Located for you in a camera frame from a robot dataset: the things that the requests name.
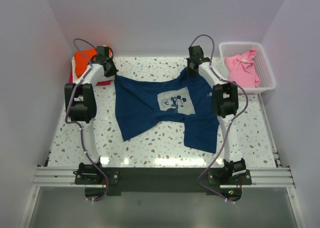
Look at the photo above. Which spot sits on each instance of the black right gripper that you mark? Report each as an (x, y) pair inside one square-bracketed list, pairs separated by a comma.
[(190, 72)]

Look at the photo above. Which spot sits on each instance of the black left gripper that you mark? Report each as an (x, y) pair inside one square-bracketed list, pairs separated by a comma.
[(114, 71)]

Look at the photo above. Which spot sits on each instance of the navy blue printed t-shirt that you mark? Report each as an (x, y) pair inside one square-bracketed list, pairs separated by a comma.
[(141, 105)]

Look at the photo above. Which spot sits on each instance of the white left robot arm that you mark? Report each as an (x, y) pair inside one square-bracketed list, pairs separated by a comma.
[(81, 108)]

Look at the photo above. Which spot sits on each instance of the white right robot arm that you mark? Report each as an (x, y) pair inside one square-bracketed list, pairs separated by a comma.
[(225, 105)]

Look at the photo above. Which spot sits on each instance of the folded magenta t-shirt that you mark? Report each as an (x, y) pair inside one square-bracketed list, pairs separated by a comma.
[(105, 81)]

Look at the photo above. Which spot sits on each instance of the folded orange t-shirt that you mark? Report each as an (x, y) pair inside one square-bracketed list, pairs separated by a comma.
[(81, 62)]

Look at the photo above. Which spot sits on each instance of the folded cream t-shirt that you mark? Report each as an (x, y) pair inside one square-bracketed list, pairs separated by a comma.
[(73, 66)]

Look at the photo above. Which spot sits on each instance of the pink polo shirt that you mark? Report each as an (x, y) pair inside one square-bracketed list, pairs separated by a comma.
[(242, 69)]

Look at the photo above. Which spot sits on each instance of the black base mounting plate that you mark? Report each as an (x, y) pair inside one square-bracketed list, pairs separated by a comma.
[(233, 193)]

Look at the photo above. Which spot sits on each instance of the aluminium extrusion rail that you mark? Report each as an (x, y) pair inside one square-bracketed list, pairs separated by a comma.
[(260, 177)]

